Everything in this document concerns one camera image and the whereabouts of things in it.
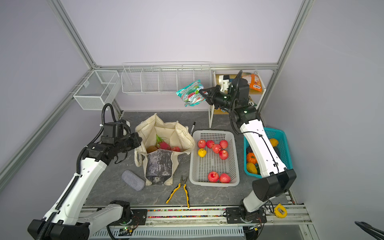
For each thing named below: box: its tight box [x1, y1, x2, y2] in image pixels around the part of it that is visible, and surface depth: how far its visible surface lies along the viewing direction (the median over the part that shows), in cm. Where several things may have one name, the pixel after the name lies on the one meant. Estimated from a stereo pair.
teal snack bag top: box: [176, 79, 206, 107], surface depth 67 cm
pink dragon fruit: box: [156, 134, 171, 150], surface depth 101 cm
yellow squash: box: [246, 162, 258, 175], surface depth 87 cm
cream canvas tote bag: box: [134, 113, 195, 186], surface depth 86 cm
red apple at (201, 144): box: [197, 139, 207, 149], surface depth 98 cm
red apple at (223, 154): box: [218, 149, 229, 160], surface depth 93 cm
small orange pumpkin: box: [247, 152, 258, 165], surface depth 90 cm
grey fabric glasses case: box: [121, 169, 146, 192], surface depth 85 cm
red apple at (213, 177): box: [207, 171, 220, 183], surface depth 83 cm
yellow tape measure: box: [274, 203, 288, 218], surface depth 75 cm
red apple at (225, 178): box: [219, 173, 231, 184], surface depth 82 cm
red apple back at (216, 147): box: [212, 143, 222, 154], surface depth 95 cm
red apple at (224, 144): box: [219, 140, 229, 149], surface depth 98 cm
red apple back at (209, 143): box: [206, 140, 215, 149], surface depth 98 cm
